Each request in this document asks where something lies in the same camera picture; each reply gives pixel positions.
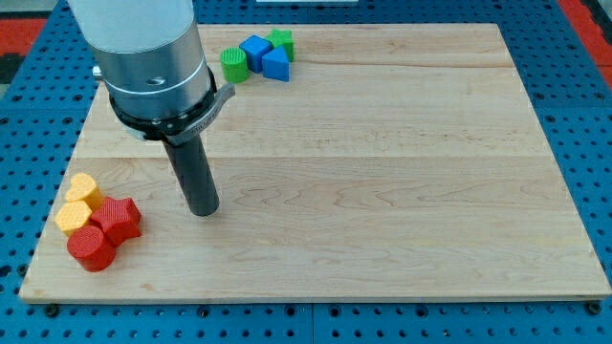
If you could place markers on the red cylinder block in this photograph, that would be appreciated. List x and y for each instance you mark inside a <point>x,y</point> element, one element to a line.
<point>91,249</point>

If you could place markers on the green star block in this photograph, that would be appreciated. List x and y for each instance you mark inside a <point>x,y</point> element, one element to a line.
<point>282,38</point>

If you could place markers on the yellow heart block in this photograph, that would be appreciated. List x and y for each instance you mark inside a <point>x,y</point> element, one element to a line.
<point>84,188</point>

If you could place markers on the blue triangle block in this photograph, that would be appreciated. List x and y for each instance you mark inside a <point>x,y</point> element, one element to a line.
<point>276,65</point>

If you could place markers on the blue cube block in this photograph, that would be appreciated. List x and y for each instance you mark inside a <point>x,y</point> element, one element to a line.
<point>255,47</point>

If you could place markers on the red star block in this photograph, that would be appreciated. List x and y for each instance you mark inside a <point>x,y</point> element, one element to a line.
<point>119,220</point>

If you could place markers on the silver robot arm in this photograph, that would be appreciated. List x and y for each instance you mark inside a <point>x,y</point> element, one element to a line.
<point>152,62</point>

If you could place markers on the yellow hexagon block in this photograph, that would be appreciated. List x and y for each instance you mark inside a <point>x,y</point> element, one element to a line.
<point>72,216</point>

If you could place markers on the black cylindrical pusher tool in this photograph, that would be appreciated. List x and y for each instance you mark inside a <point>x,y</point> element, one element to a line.
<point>190,164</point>

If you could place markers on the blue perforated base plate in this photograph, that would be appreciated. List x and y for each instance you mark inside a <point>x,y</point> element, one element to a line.
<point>51,92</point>

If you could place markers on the green cylinder block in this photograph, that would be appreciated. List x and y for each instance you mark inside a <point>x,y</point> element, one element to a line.
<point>234,65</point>

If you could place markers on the wooden board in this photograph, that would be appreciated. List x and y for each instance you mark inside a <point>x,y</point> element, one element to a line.
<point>400,163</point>

